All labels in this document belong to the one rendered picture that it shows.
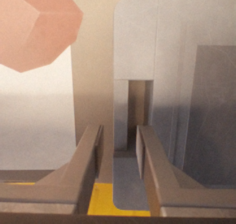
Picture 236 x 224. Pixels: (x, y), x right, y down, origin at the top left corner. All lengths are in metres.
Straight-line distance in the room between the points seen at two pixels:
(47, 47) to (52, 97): 0.07
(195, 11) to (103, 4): 0.12
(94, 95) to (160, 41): 0.13
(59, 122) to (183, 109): 0.19
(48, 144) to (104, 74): 0.15
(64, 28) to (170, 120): 0.18
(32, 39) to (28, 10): 0.03
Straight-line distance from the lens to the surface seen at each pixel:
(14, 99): 0.31
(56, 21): 0.26
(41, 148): 0.32
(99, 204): 1.22
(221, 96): 0.22
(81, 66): 0.27
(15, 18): 0.27
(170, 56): 0.20
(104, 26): 0.26
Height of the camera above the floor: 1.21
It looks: 75 degrees down
